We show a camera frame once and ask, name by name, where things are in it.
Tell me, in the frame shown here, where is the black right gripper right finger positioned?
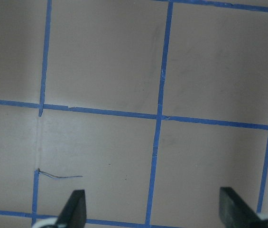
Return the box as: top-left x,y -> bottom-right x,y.
219,187 -> 261,228

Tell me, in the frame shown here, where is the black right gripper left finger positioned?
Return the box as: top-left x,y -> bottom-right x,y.
54,190 -> 87,228

